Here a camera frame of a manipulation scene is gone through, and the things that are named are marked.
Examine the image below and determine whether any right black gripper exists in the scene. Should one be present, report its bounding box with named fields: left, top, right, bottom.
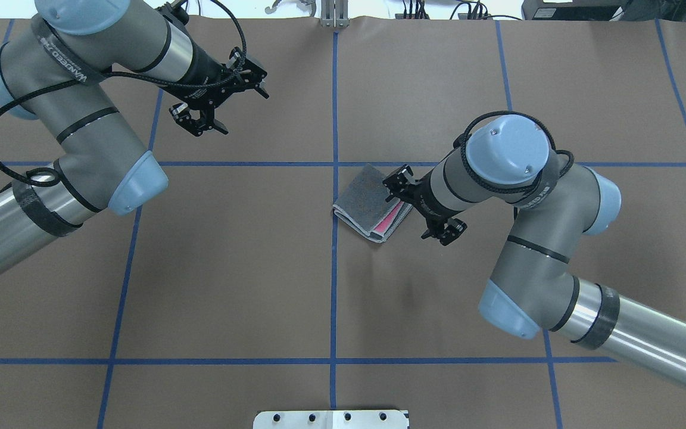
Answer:
left=383, top=164, right=467, bottom=246

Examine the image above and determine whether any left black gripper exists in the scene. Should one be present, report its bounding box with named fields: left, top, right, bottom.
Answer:
left=158, top=3, right=271, bottom=138

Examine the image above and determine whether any pink grey towel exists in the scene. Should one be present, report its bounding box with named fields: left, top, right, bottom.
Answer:
left=332, top=164, right=412, bottom=244

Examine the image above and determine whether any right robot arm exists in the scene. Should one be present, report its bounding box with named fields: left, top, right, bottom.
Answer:
left=383, top=110, right=686, bottom=388

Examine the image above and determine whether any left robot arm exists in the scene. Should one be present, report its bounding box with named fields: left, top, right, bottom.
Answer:
left=0, top=1, right=269, bottom=274

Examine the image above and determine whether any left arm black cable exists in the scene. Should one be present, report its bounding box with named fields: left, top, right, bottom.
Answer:
left=0, top=0, right=250, bottom=188

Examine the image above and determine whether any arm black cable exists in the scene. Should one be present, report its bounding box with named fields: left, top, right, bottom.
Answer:
left=0, top=0, right=250, bottom=188
left=453, top=110, right=576, bottom=209

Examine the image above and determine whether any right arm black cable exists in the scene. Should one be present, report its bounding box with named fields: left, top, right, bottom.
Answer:
left=453, top=110, right=576, bottom=209

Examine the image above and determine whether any aluminium frame post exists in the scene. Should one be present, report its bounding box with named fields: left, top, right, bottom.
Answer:
left=319, top=0, right=350, bottom=29

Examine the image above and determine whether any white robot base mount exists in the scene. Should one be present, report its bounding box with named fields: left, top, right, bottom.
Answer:
left=252, top=409, right=411, bottom=428

